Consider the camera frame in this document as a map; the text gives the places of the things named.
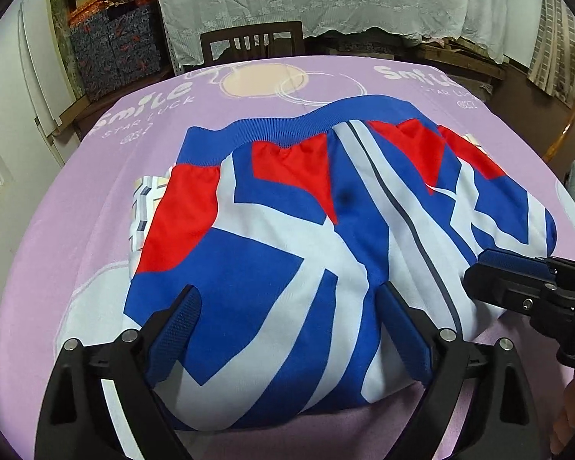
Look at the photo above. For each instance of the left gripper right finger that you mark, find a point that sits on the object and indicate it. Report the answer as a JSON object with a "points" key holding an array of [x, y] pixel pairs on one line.
{"points": [[500, 421]]}

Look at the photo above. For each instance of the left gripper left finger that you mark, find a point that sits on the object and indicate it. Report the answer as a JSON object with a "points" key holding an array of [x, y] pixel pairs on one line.
{"points": [[75, 421]]}

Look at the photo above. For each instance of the blue red white jacket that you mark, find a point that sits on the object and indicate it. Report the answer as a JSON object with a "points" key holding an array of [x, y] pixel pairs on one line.
{"points": [[272, 344]]}

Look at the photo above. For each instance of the person's right hand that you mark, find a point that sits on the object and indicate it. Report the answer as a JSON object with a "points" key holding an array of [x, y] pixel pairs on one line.
{"points": [[564, 425]]}

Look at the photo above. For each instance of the pink printed bed sheet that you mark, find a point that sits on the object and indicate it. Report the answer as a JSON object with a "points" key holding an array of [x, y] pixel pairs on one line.
{"points": [[72, 273]]}

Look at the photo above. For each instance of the beige patterned curtain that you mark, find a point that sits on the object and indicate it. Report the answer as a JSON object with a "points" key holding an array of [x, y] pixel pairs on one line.
{"points": [[552, 67]]}

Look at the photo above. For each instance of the white board panel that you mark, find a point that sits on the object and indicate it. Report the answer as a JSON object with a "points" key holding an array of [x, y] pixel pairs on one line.
{"points": [[46, 79]]}

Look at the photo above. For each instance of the dark wooden chair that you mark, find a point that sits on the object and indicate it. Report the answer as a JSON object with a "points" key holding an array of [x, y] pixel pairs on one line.
{"points": [[252, 42]]}

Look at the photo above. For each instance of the stacked patterned storage boxes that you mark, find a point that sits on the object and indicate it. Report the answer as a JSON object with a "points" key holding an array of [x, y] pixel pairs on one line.
{"points": [[110, 44]]}

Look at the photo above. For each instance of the wooden bed frame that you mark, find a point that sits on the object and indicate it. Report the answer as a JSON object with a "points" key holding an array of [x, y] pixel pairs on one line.
{"points": [[555, 147]]}

